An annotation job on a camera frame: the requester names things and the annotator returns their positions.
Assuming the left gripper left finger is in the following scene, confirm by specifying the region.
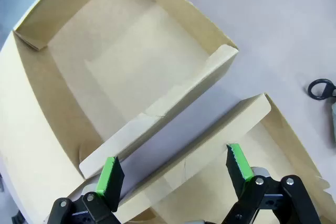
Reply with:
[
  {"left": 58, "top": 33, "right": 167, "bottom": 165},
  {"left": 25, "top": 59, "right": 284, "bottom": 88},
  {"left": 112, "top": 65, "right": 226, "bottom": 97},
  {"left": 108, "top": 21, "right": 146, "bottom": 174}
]
[{"left": 47, "top": 155, "right": 125, "bottom": 224}]

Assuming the cardboard box with open lid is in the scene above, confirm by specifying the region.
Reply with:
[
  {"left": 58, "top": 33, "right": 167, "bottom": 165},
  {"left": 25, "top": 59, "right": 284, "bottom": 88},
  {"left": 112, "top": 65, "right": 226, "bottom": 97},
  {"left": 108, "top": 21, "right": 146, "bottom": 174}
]
[
  {"left": 115, "top": 92, "right": 336, "bottom": 224},
  {"left": 0, "top": 0, "right": 239, "bottom": 224}
]

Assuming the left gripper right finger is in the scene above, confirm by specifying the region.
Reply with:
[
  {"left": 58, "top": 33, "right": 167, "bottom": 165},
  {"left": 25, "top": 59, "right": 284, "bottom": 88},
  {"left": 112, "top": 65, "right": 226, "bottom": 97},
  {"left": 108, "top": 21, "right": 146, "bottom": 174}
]
[{"left": 226, "top": 143, "right": 322, "bottom": 224}]

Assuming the navy zipper pencil case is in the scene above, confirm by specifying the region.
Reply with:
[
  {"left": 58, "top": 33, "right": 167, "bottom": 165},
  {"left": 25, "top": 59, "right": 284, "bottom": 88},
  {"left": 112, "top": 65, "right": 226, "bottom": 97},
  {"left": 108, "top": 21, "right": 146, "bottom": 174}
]
[{"left": 308, "top": 78, "right": 336, "bottom": 101}]

